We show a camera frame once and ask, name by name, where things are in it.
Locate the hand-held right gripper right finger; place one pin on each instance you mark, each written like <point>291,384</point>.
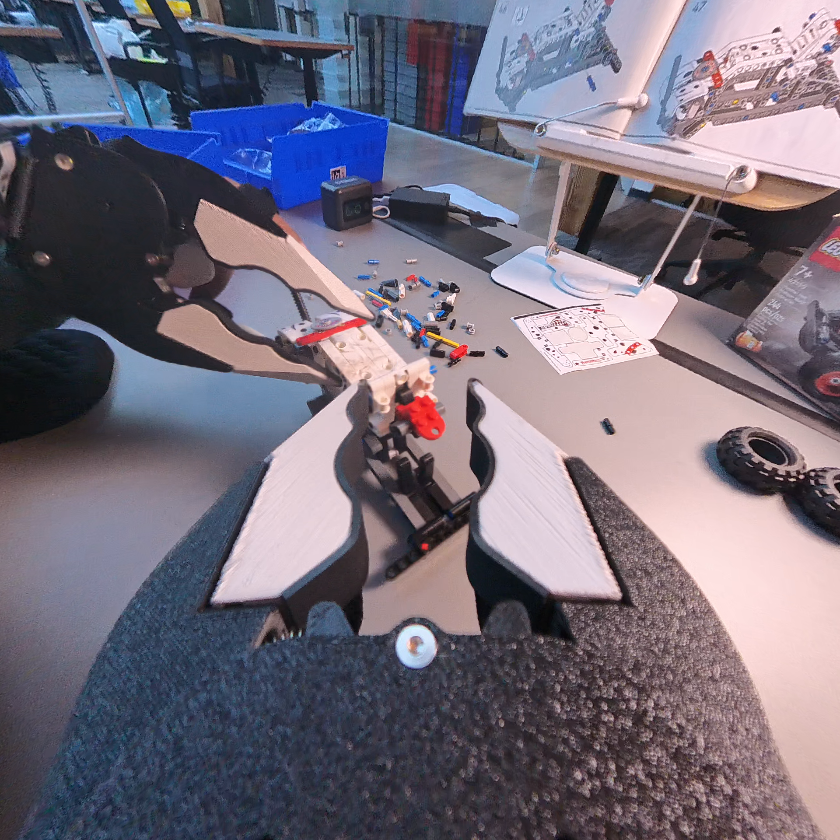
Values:
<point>545,525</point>

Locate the wooden table with black legs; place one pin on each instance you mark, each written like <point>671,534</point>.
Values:
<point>263,40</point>

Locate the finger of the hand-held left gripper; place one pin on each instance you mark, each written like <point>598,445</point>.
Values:
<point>263,243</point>
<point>223,335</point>

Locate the black power adapter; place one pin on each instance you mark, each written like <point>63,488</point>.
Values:
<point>423,204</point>

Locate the blue plastic bin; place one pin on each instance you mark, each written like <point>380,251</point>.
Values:
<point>328,151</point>
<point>236,171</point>

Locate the short black toy peg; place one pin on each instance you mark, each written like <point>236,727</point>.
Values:
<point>609,425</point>

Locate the clear plastic bags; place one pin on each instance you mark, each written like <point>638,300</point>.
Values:
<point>269,158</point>

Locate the grey desk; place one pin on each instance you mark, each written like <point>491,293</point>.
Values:
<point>131,486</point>

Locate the black office chair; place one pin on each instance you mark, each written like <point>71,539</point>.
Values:
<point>184,66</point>

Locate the toy truck set box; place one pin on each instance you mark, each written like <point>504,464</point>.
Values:
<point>801,328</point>

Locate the sticker sheet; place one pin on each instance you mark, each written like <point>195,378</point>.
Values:
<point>584,339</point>

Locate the pile of small toy pieces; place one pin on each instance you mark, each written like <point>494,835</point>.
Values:
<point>427,309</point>

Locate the small black cube device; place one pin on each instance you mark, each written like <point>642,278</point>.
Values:
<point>348,206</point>

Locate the open building instruction booklet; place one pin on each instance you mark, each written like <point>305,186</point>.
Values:
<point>735,66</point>

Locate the white black toy truck model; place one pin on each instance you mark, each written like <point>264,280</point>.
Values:
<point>381,381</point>

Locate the black desk pad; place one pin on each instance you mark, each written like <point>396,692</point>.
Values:
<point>460,236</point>

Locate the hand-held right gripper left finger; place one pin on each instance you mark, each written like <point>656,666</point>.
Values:
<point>295,525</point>

